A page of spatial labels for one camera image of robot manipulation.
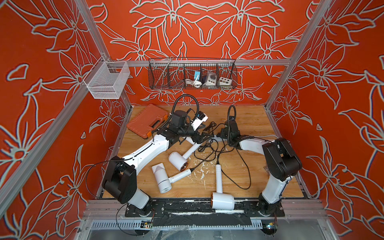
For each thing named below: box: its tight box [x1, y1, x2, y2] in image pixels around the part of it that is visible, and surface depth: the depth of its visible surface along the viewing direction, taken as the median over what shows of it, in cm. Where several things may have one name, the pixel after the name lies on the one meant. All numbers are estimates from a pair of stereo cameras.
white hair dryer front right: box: [210, 164, 235, 211], surface depth 73 cm
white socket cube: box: [219, 76, 233, 87], surface depth 96 cm
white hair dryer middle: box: [168, 142, 202, 172], surface depth 87 cm
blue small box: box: [194, 71, 201, 81], surface depth 85 cm
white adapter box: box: [205, 71, 217, 86], surface depth 93 cm
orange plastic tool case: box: [127, 104, 169, 139], surface depth 108 cm
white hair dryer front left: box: [151, 162, 192, 194], surface depth 82 cm
